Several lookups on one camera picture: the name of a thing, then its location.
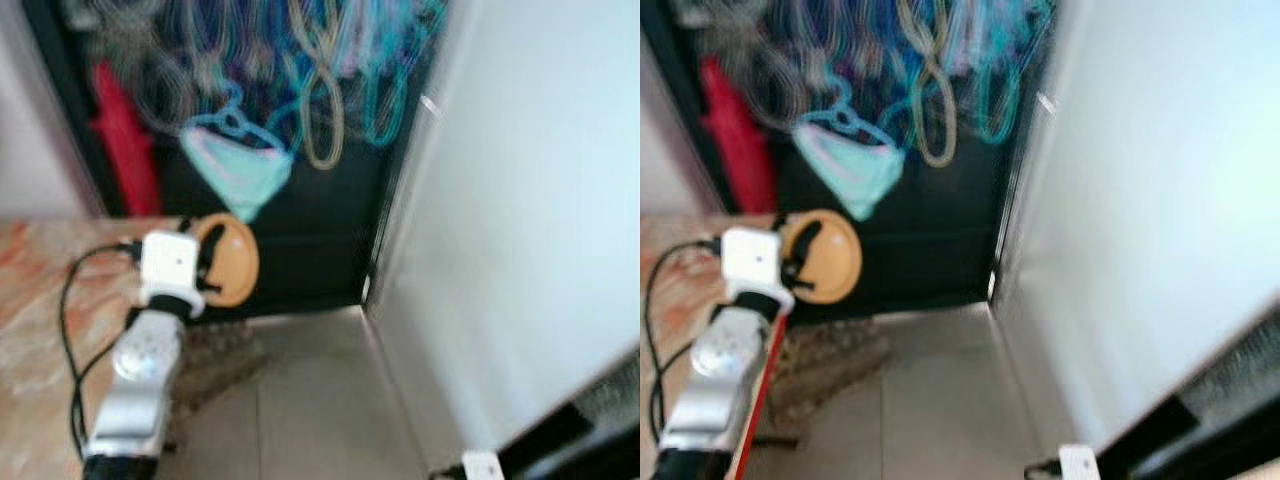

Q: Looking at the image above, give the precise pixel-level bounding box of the round tan bread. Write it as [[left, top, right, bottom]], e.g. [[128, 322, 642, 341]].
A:
[[779, 209, 863, 305], [189, 213, 261, 309]]

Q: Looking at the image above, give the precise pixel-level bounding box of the white fridge door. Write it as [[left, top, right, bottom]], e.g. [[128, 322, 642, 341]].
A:
[[364, 0, 641, 475], [990, 0, 1280, 457]]

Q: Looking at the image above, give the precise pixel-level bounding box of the teal clothes hanger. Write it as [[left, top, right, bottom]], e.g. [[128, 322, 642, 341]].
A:
[[178, 80, 297, 225], [792, 78, 907, 223]]

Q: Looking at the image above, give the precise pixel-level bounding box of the brown patterned doormat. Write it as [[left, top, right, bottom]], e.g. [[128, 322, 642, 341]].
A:
[[168, 318, 269, 413], [772, 322, 893, 425]]

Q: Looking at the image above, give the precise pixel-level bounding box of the black door panel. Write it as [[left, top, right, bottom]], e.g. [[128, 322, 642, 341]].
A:
[[20, 0, 453, 313], [640, 0, 1061, 313]]

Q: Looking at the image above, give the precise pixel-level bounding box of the red folded umbrella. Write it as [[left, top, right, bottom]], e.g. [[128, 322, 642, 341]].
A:
[[698, 56, 781, 213], [88, 60, 163, 217]]

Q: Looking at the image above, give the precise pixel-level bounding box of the thin red strip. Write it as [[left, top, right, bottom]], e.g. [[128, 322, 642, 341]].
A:
[[724, 306, 791, 480]]

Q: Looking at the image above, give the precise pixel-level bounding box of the olive clothes hanger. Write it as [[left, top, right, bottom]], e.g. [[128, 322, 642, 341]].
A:
[[898, 0, 961, 169], [288, 0, 347, 171]]

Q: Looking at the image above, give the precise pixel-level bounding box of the grey clothes hanger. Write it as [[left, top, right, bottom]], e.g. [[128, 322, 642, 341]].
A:
[[60, 0, 221, 136], [672, 0, 836, 131]]

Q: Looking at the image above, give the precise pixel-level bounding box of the turquoise clothes hanger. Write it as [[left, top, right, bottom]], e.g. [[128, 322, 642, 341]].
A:
[[350, 0, 447, 149], [962, 0, 1055, 146]]

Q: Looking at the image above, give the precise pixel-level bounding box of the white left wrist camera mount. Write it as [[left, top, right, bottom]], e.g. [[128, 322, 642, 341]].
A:
[[138, 231, 207, 319], [720, 227, 797, 313]]

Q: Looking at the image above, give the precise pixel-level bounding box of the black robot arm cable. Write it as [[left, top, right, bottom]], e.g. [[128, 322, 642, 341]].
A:
[[58, 240, 147, 463], [644, 238, 727, 447]]

